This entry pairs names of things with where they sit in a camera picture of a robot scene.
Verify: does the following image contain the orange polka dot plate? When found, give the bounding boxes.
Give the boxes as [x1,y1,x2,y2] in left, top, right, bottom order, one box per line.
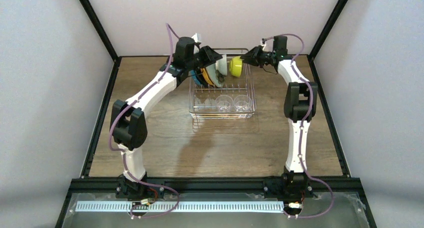
[200,68,214,87]

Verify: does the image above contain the pale green glass bowl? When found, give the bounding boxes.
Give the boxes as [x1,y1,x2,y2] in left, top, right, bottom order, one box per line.
[215,54,228,76]

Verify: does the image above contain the blue polka dot plate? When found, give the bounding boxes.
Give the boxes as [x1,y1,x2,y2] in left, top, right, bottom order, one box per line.
[190,70,203,87]

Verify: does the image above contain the yellow green bowl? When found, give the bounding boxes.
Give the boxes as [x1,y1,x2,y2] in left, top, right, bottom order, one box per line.
[229,56,243,78]

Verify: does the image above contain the metal wire dish rack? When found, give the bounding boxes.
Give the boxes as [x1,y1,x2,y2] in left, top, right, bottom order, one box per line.
[188,64,257,119]

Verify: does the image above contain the small clear plastic cup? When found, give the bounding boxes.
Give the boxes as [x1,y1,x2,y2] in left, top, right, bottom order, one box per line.
[215,94,234,113]

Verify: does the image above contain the pale green flower plate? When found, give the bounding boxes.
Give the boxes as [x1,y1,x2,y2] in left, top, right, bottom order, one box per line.
[205,64,227,88]

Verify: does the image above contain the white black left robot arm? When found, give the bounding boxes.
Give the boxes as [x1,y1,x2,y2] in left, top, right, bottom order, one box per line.
[108,36,223,188]

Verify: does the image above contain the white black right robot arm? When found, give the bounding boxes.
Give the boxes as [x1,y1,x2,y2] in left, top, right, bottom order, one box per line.
[241,33,318,193]

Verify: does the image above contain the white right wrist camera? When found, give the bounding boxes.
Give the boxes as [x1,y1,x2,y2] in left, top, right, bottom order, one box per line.
[260,38,269,52]

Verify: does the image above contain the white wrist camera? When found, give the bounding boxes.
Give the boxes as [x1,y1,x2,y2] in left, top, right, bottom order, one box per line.
[191,33,202,54]
[260,38,269,52]

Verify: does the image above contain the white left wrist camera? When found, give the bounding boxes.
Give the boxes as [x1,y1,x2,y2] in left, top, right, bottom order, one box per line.
[191,33,202,54]

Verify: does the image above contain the black aluminium frame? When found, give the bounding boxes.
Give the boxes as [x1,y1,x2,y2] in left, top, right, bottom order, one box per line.
[55,0,377,228]

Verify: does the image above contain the white slotted cable duct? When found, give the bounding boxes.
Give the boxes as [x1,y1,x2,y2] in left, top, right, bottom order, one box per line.
[73,201,284,213]

